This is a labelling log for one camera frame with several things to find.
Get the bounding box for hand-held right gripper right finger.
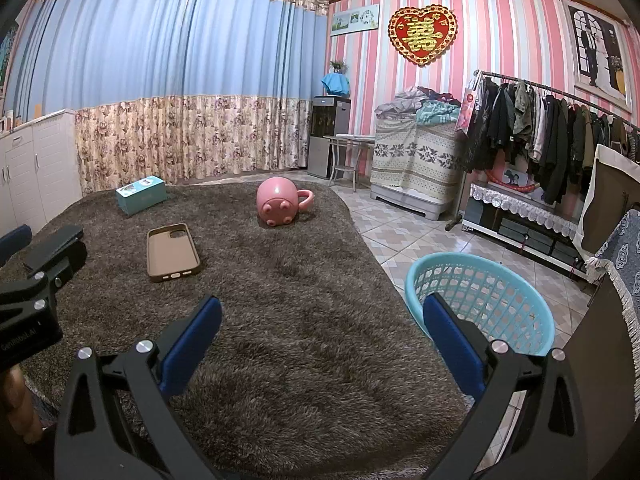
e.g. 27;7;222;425
422;292;588;480

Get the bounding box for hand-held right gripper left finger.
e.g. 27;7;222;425
54;295;223;480

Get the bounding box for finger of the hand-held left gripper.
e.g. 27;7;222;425
0;225;33;267
0;247;87;311

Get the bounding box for teal plastic basket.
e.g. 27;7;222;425
406;252;556;356

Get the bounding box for person's left forearm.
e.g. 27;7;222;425
0;362;45;446

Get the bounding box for white cabinet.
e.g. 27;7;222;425
0;109;83;233

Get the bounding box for brown phone case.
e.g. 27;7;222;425
146;223;202;283

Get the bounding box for teal cardboard box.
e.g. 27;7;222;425
116;176;167;217

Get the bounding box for black low cabinet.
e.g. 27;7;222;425
462;200;588;278

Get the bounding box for white washing machine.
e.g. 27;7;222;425
370;180;458;221

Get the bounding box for white lace cloth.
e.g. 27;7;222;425
469;182;583;241

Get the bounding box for dark brown wooden furniture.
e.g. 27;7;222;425
565;275;640;480

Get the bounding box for pink pig mug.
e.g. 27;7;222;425
256;176;316;227

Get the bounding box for red plastic hoop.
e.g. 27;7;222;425
487;170;543;193

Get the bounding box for covered cabinet with laundry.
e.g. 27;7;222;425
370;119;463;203

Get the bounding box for blue patterned fringed cloth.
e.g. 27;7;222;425
585;210;640;356

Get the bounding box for row of hanging clothes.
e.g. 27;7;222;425
462;77;640;206

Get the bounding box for small metal folding table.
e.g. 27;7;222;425
324;133;376;191

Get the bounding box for blue floral curtain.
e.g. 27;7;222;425
5;0;331;193

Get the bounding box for pink hanging bag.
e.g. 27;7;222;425
455;77;481;133

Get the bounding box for grey water dispenser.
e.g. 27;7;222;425
307;95;352;179

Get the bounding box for pile of clothes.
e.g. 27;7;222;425
375;86;462;126

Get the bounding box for metal clothes rack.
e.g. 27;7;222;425
445;70;640;233

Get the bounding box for blue cloth cover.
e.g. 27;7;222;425
321;72;351;97

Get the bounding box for wedding photo poster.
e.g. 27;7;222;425
562;0;632;108

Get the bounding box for green wall painting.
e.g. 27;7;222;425
0;25;18;91

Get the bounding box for brown board white frame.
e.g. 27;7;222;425
575;144;640;261

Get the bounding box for red heart wall decoration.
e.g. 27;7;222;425
388;5;458;67

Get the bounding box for wall calendar poster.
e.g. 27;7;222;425
330;4;379;37

